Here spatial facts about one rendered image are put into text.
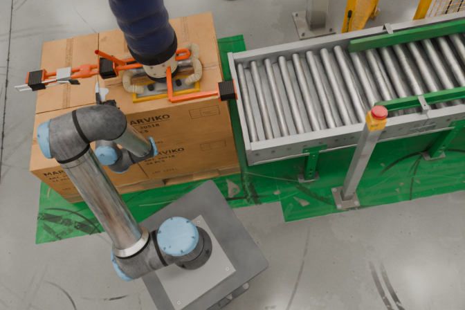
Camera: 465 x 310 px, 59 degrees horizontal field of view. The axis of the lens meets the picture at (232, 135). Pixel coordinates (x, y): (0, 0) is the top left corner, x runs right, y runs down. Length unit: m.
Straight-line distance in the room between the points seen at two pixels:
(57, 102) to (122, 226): 1.42
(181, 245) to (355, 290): 1.33
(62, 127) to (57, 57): 1.74
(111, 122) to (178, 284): 0.82
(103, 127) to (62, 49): 1.79
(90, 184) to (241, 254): 0.77
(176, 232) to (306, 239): 1.23
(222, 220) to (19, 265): 1.60
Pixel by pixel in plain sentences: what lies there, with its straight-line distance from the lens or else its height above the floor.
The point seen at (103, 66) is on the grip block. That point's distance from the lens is 2.09.
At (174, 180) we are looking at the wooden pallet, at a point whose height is 0.02.
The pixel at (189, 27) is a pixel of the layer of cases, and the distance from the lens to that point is 2.90.
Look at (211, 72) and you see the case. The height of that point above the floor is 0.94.
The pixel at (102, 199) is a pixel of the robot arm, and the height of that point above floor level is 1.30.
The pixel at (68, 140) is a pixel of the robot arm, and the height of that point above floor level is 1.53.
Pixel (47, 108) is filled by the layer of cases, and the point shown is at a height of 0.54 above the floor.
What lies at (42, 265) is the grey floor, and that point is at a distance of 3.03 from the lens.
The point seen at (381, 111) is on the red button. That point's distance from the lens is 1.87.
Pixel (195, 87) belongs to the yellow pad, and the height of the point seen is 0.96.
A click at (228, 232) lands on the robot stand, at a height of 0.75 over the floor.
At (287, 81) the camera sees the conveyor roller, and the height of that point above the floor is 0.55.
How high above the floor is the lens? 2.58
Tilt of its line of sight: 60 degrees down
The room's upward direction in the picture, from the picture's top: 11 degrees counter-clockwise
